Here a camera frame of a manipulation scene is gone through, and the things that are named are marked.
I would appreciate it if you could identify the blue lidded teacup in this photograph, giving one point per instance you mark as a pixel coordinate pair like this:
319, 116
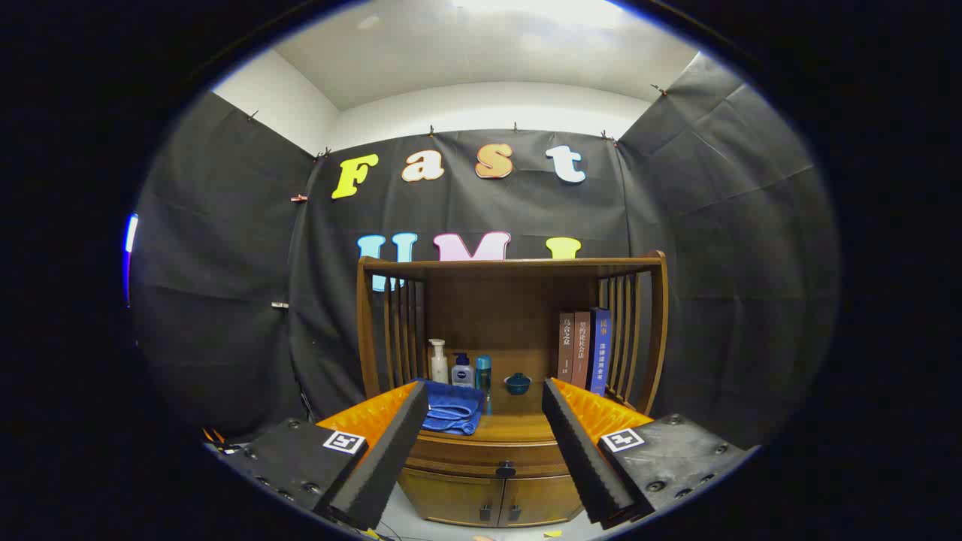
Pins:
518, 385

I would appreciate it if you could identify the wooden drawer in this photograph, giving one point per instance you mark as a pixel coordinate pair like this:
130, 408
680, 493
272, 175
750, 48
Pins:
466, 454

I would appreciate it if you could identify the blue book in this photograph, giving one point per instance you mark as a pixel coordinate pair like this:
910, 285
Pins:
600, 353

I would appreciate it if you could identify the reddish brown book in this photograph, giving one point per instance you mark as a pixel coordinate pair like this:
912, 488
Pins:
582, 349

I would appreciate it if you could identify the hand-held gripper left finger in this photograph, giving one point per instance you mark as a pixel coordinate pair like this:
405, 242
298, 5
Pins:
383, 458

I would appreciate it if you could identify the dark brown book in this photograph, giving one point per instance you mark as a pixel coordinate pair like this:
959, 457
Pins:
566, 346

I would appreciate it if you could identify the white pump bottle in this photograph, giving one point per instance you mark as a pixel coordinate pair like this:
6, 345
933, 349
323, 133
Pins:
439, 368

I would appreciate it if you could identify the white lotion bottle blue cap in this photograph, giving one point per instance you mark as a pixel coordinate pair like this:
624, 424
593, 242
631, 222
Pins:
462, 374

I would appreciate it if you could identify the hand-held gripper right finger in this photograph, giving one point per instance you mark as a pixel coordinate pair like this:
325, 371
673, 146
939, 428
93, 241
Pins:
582, 458

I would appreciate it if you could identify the wooden cabinet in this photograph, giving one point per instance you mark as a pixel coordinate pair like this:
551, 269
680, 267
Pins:
488, 300

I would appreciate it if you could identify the blue folded towel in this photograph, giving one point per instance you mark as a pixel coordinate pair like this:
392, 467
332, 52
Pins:
455, 409

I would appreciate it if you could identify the wooden countertop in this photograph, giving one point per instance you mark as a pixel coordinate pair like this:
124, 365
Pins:
518, 424

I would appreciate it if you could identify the teal water bottle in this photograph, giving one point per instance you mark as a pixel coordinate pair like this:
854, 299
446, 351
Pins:
483, 372

